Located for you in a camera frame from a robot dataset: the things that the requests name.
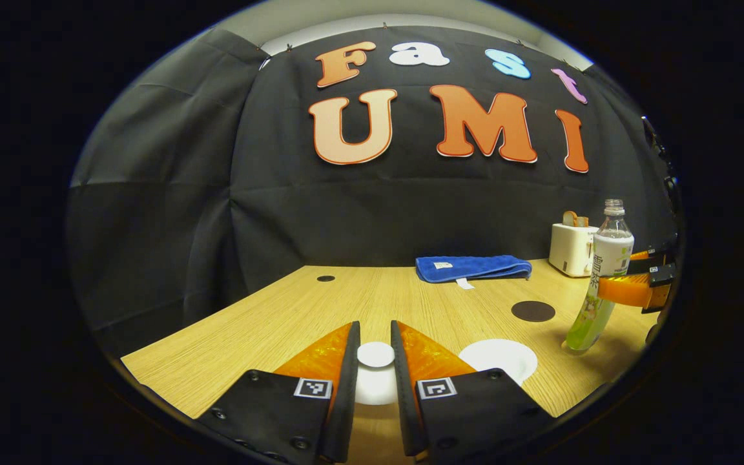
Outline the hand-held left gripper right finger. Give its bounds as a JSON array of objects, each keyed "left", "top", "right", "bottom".
[{"left": 390, "top": 320, "right": 557, "bottom": 459}]

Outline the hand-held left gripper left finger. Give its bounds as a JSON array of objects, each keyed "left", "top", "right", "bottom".
[{"left": 198, "top": 321, "right": 361, "bottom": 464}]

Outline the white teacup lid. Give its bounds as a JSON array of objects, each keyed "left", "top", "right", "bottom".
[{"left": 355, "top": 342, "right": 400, "bottom": 406}]

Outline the clear water bottle green label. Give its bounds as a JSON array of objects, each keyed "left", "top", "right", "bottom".
[{"left": 563, "top": 199, "right": 636, "bottom": 355}]

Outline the white teacup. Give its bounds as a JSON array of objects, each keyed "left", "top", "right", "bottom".
[{"left": 459, "top": 339, "right": 539, "bottom": 386}]

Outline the dark round coaster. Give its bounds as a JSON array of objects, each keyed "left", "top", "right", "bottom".
[{"left": 511, "top": 300, "right": 556, "bottom": 323}]

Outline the white toaster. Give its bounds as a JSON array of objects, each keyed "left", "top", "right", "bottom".
[{"left": 548, "top": 223, "right": 599, "bottom": 278}]

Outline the blue folded towel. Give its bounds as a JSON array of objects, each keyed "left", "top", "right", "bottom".
[{"left": 415, "top": 254, "right": 533, "bottom": 289}]

